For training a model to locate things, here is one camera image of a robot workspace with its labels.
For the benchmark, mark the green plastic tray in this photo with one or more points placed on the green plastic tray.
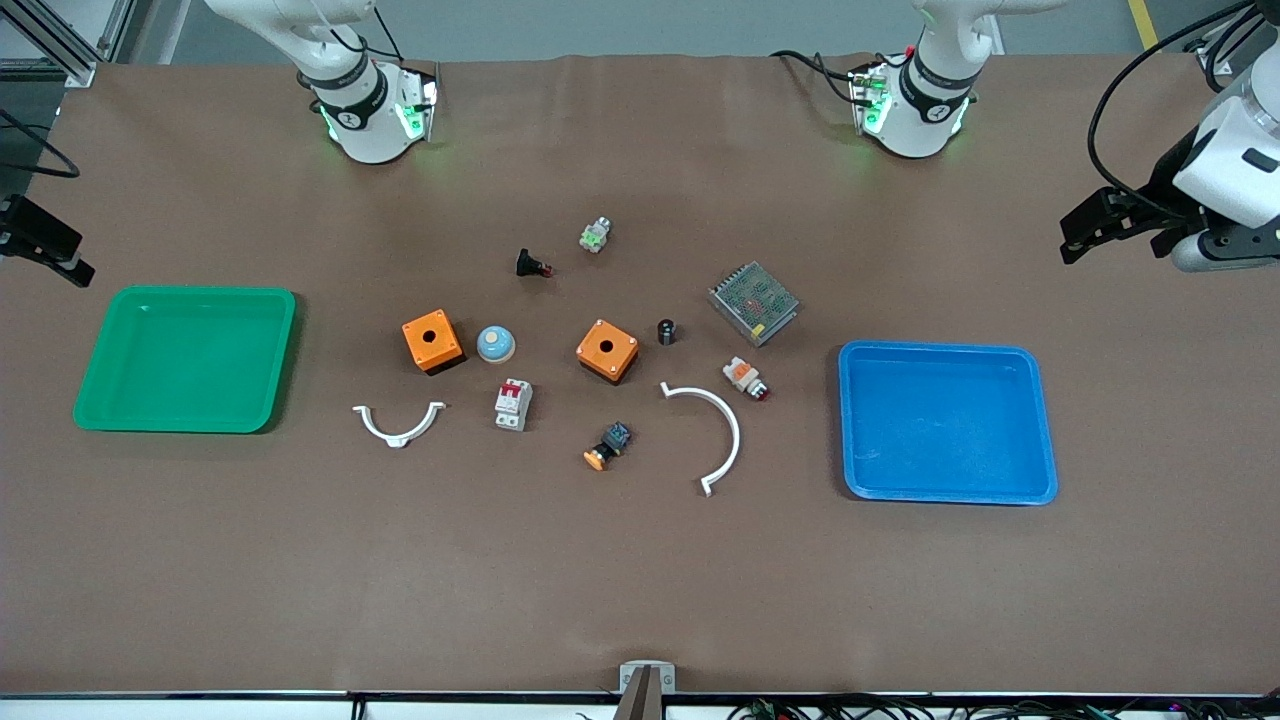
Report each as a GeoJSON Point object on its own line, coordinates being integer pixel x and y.
{"type": "Point", "coordinates": [230, 400]}

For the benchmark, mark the metal mesh power supply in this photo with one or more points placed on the metal mesh power supply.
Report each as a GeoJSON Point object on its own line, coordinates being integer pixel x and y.
{"type": "Point", "coordinates": [755, 303]}

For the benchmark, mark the orange button box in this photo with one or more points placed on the orange button box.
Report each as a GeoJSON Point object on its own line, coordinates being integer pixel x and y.
{"type": "Point", "coordinates": [443, 352]}
{"type": "Point", "coordinates": [620, 360]}

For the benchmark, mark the blue dome button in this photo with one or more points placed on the blue dome button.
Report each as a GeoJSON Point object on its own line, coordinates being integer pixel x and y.
{"type": "Point", "coordinates": [496, 344]}

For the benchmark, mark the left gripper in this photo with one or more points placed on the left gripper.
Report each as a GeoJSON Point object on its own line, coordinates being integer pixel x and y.
{"type": "Point", "coordinates": [1163, 189]}

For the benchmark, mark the green white switch module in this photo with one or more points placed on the green white switch module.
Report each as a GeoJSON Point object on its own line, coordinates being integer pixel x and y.
{"type": "Point", "coordinates": [595, 236]}

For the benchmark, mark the black red small button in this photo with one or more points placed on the black red small button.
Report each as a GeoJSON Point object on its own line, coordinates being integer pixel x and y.
{"type": "Point", "coordinates": [527, 264]}

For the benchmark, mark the orange cap push button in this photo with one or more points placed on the orange cap push button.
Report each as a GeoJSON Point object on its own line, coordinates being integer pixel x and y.
{"type": "Point", "coordinates": [610, 442]}

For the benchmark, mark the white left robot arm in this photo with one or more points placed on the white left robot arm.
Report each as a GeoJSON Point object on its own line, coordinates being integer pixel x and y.
{"type": "Point", "coordinates": [920, 125]}

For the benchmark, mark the large white curved bracket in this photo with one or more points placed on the large white curved bracket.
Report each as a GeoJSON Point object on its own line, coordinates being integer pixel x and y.
{"type": "Point", "coordinates": [733, 425]}

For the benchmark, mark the black cylindrical capacitor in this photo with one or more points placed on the black cylindrical capacitor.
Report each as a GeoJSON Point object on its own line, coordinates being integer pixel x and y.
{"type": "Point", "coordinates": [666, 333]}

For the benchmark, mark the grey metal table bracket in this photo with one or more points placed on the grey metal table bracket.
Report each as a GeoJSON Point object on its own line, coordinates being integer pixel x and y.
{"type": "Point", "coordinates": [665, 675]}

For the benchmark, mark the orange white red indicator lamp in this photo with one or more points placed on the orange white red indicator lamp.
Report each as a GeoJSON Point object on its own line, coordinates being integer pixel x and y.
{"type": "Point", "coordinates": [743, 376]}

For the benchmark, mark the brown table cover mat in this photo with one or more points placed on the brown table cover mat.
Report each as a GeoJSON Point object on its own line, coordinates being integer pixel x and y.
{"type": "Point", "coordinates": [640, 580]}

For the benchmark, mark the small white curved bracket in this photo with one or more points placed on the small white curved bracket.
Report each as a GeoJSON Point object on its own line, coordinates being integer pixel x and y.
{"type": "Point", "coordinates": [398, 438]}

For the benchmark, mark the aluminium frame profile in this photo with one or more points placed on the aluminium frame profile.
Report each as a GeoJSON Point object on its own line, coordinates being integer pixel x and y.
{"type": "Point", "coordinates": [78, 72]}

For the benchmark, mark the white red circuit breaker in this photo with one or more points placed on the white red circuit breaker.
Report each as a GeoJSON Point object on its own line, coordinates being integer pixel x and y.
{"type": "Point", "coordinates": [513, 405]}

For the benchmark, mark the blue plastic tray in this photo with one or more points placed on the blue plastic tray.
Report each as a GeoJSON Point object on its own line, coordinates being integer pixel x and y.
{"type": "Point", "coordinates": [900, 430]}

